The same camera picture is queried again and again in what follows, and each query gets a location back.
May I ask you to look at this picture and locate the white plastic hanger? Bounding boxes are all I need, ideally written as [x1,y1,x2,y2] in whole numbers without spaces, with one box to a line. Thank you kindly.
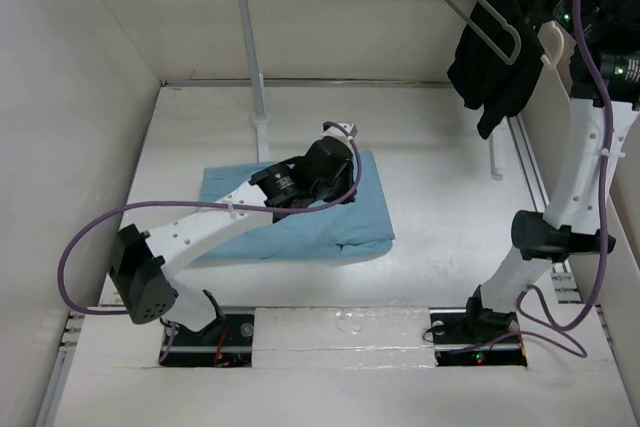
[538,21,565,70]

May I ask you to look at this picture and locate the light blue trousers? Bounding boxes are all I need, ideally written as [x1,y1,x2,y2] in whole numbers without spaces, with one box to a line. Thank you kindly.
[203,150,395,261]

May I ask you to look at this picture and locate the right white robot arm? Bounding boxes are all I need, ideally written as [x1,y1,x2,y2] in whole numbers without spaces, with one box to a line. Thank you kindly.
[461,0,639,341]

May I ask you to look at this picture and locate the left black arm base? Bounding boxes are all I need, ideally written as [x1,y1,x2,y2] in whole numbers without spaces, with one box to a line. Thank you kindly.
[159,308,255,368]

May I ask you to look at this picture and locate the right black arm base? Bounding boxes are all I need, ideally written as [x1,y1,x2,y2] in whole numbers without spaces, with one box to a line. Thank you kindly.
[423,308,528,367]

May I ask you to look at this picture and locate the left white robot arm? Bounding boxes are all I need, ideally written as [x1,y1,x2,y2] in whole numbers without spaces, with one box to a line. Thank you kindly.
[109,135,356,344]

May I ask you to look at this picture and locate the grey plastic hanger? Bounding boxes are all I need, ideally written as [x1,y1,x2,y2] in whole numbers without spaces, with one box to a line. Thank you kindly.
[419,0,523,66]

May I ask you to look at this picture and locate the black hanging garment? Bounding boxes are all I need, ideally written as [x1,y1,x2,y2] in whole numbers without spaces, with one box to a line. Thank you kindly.
[447,0,544,139]

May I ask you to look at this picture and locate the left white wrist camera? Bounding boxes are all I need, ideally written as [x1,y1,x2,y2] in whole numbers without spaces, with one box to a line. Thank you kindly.
[321,121,357,145]

